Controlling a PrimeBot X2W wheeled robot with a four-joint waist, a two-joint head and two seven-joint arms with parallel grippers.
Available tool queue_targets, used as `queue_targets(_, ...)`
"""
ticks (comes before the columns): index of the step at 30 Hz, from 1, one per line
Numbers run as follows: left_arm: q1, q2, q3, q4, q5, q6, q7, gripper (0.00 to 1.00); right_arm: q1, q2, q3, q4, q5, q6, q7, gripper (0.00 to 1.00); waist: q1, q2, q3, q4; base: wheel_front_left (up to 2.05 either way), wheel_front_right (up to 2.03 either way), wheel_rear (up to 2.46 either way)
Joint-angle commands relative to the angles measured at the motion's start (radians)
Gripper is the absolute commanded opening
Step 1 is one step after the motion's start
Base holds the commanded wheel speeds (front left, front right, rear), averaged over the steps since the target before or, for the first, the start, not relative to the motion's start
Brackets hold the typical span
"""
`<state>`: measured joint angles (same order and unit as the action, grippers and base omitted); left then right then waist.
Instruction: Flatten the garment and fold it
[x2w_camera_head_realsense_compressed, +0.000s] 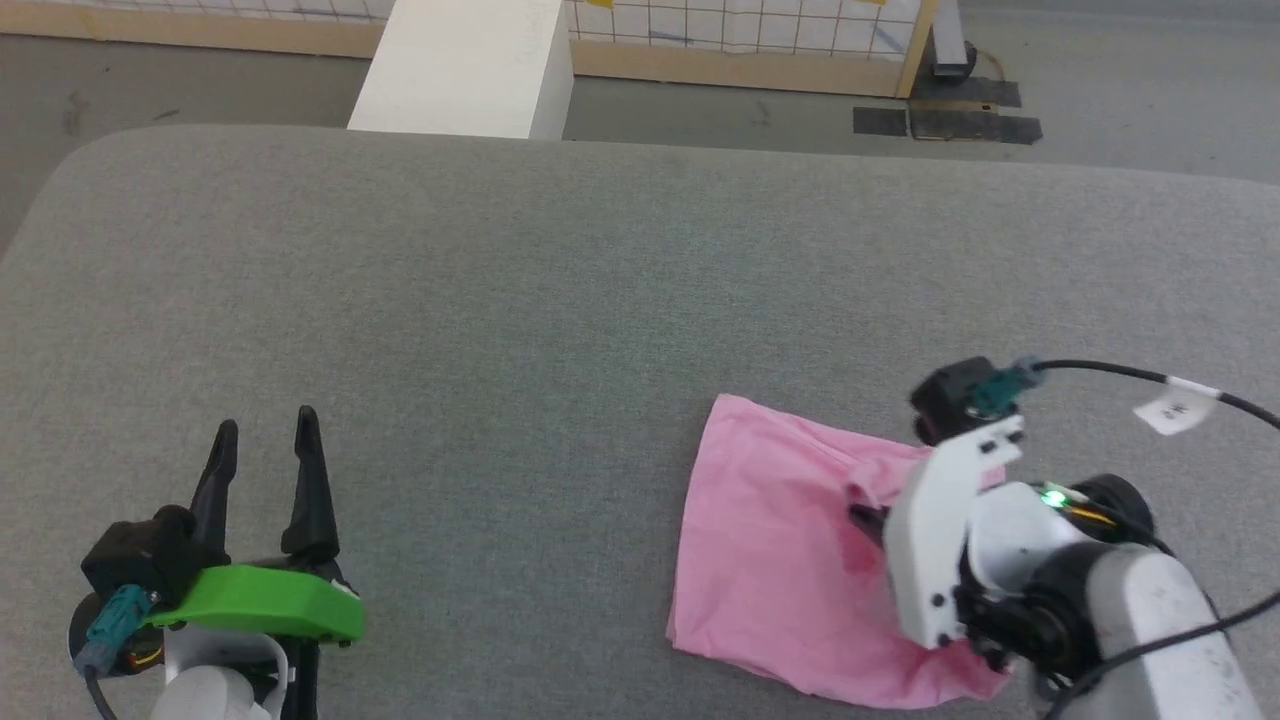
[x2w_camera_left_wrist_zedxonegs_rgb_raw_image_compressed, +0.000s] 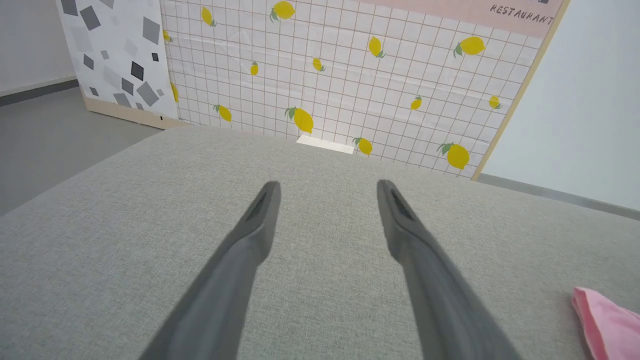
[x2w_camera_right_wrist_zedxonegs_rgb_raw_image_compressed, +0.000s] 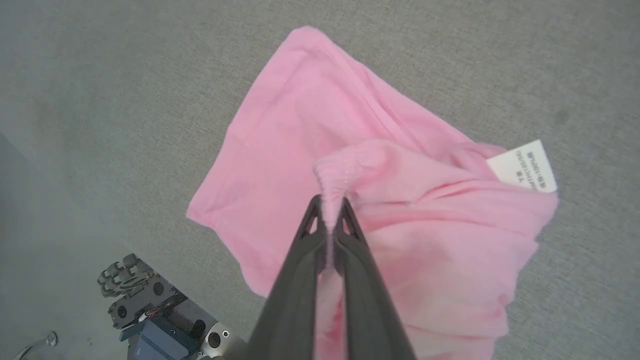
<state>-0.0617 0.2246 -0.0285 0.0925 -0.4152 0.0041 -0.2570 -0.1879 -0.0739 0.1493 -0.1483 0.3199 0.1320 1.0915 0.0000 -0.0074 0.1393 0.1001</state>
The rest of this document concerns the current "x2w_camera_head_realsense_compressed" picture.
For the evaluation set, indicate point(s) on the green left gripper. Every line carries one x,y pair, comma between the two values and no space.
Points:
260,600

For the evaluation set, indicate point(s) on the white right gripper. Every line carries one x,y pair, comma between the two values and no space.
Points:
930,540

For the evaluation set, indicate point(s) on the pink cloth garment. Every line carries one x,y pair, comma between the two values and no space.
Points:
770,540

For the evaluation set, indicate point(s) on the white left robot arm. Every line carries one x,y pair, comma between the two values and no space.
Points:
215,685

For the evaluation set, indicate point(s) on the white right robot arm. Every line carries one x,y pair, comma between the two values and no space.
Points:
1130,610

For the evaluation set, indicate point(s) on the grey fabric sofa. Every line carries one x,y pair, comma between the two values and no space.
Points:
500,350

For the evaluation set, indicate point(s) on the small black floor tape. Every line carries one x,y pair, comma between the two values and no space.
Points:
880,121

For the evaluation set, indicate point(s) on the large black floor tape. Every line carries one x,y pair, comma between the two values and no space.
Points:
975,120

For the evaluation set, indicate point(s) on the white box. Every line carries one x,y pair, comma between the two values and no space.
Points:
470,70

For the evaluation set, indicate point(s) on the grey metal stand leg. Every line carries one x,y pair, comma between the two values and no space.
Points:
950,40

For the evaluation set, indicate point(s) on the lemon print grid screen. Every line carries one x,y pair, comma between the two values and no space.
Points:
700,45

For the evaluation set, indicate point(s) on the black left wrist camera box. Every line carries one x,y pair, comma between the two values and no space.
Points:
145,555

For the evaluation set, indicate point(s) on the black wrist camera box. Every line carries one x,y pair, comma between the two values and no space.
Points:
145,555
950,400

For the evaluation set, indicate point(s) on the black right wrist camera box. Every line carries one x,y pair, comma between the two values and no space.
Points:
950,400

